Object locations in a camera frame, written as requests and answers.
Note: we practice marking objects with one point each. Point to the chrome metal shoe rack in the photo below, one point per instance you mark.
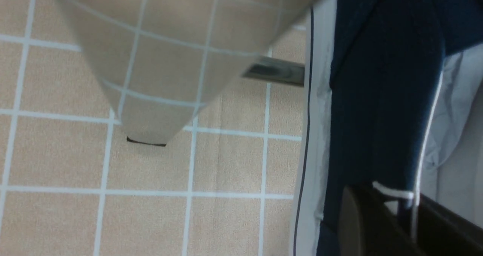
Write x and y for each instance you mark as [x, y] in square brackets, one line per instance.
[160, 62]

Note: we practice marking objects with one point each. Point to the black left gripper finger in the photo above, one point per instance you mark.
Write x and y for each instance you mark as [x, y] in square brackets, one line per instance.
[368, 228]

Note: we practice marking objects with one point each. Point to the navy slip-on shoe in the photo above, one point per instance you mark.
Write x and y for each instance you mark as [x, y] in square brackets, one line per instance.
[394, 102]

